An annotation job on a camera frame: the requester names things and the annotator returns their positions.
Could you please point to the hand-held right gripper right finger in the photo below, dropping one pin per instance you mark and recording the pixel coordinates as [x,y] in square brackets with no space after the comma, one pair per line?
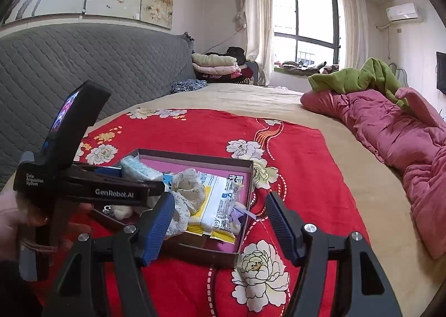
[282,226]

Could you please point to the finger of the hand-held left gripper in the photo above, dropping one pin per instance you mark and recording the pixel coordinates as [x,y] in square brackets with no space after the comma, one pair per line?
[108,172]
[153,191]

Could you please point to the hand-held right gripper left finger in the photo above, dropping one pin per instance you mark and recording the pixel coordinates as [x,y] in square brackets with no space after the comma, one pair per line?
[160,226]

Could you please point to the blue and white packet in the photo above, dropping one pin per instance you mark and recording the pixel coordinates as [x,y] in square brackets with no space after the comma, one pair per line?
[168,179]

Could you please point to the green floral tissue pack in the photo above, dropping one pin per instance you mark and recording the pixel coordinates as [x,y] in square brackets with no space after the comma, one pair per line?
[143,169]

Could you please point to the teddy bear with pink dress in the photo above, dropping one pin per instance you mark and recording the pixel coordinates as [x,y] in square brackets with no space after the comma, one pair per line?
[123,212]

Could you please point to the floral fabric scrunchie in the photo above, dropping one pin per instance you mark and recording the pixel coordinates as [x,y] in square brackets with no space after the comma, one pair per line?
[190,188]

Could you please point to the teddy bear with purple dress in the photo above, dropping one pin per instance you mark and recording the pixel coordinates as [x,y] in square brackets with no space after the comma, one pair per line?
[237,216]

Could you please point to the brown cardboard box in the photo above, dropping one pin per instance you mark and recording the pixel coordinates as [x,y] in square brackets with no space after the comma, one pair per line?
[209,257]

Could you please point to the yellow and white wipes packet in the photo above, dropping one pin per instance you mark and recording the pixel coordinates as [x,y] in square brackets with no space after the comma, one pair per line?
[216,205]

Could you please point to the person's left hand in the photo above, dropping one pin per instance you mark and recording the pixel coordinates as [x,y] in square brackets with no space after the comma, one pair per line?
[10,219]

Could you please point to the red floral blanket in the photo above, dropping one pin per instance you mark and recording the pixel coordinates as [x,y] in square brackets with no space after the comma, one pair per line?
[296,163]

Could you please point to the grey quilted headboard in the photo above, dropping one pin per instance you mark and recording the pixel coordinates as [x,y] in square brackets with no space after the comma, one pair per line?
[104,66]

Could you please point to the dark blue patterned cloth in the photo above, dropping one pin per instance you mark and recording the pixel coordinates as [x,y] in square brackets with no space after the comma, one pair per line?
[188,86]

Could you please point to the pink folded blanket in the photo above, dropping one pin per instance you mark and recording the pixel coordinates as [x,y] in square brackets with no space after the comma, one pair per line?
[216,69]

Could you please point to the pink quilt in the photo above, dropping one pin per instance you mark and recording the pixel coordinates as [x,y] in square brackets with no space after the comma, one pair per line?
[383,122]

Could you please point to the cream folded blanket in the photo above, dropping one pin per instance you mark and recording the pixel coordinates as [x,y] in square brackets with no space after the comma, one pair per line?
[214,58]

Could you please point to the dark red clothes pile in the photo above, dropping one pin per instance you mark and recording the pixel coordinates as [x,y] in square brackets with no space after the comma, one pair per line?
[244,76]

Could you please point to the window sill cushions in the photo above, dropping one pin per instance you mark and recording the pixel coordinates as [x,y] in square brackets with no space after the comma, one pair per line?
[303,68]

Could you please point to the black cloth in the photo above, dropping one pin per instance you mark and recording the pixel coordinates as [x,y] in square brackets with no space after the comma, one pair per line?
[236,52]

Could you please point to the green blanket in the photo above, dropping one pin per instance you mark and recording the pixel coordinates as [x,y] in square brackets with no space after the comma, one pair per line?
[366,76]

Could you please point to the metal chair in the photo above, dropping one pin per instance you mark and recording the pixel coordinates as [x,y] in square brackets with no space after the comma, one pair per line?
[400,73]

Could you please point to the cream curtain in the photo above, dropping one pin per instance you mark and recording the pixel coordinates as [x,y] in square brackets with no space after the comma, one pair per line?
[352,24]
[259,24]

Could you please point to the black framed window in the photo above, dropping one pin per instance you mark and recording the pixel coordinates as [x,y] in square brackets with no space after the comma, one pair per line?
[306,17]

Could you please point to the black television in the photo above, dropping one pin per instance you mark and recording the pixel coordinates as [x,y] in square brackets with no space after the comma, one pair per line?
[441,73]

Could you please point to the white air conditioner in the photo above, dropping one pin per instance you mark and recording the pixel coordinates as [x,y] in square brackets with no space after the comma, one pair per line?
[402,12]

